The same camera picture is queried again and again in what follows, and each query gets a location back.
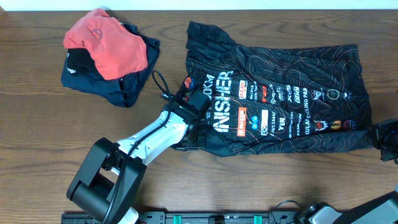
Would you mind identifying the black printed cycling jersey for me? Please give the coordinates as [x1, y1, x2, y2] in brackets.
[184, 22, 372, 157]

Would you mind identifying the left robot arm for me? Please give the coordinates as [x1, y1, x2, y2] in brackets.
[67, 103, 209, 223]

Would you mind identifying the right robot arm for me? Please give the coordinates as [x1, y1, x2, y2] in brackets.
[297, 119, 397, 224]

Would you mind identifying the red folded shirt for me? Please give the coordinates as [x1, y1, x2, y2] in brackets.
[63, 9, 148, 80]

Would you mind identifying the navy folded garment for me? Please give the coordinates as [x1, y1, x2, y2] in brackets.
[61, 24, 160, 108]

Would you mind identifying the left black cable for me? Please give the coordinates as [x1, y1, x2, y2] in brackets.
[102, 70, 175, 224]

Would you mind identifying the black cable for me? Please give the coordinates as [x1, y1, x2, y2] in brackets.
[269, 199, 308, 224]
[102, 70, 175, 224]

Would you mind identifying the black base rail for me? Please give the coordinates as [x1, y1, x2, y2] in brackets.
[60, 210, 302, 224]

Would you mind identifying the right black cable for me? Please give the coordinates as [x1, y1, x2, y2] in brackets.
[269, 199, 308, 224]

